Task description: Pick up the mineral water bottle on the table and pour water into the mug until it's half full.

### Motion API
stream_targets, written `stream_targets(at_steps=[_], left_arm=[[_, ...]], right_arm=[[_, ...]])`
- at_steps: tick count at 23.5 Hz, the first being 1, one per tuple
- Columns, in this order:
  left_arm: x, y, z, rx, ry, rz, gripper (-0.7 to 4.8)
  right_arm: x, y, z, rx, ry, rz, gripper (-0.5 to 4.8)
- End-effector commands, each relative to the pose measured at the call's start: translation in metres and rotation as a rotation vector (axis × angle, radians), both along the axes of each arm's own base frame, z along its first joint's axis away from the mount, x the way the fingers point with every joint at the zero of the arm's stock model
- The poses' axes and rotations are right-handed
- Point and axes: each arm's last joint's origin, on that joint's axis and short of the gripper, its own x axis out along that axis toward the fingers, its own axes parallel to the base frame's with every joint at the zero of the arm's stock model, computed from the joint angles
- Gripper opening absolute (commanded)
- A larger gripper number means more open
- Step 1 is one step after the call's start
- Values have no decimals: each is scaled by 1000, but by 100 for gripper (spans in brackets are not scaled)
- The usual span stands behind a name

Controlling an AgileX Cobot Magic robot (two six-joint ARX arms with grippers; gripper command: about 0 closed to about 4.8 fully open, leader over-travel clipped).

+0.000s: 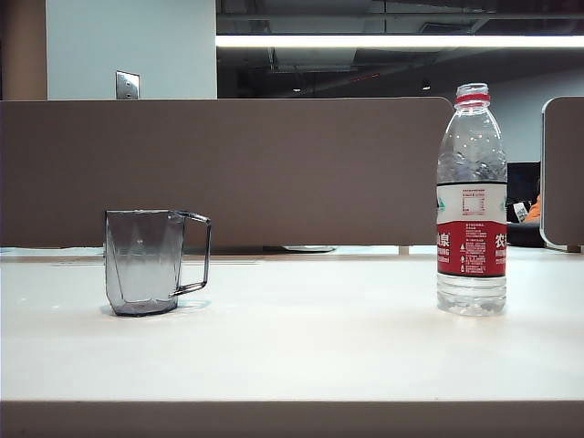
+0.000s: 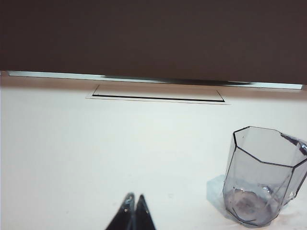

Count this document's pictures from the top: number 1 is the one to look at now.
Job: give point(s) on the clear water bottle red label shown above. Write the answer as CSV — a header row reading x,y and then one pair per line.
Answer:
x,y
472,246

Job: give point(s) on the grey transparent faceted mug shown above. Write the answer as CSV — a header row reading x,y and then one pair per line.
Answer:
x,y
137,255

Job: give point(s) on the dark flat monitor base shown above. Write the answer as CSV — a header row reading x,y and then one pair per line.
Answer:
x,y
310,249

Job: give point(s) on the long brown desk partition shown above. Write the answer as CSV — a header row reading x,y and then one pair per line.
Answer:
x,y
274,173

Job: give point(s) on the white ceiling light strip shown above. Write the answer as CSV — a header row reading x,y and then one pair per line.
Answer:
x,y
365,41

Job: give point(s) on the dark background office chair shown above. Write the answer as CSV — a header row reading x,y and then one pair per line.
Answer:
x,y
518,182

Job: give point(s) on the person in orange top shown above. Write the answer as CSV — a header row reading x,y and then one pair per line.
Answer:
x,y
534,211

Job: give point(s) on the brown partition with white edge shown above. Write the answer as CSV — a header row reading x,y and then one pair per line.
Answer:
x,y
566,173

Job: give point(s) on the metal wall plate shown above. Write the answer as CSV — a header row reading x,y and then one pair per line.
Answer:
x,y
128,85

